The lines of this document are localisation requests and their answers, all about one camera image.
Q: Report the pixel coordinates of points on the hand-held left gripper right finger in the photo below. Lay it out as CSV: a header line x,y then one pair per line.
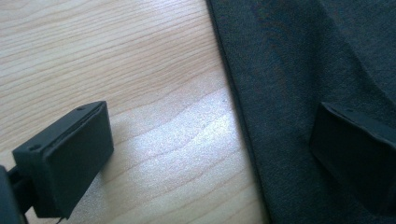
x,y
355,149

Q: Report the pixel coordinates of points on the dark cloth garment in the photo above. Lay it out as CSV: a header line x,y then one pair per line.
x,y
299,62

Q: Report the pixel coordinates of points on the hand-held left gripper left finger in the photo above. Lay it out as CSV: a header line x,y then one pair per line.
x,y
71,161

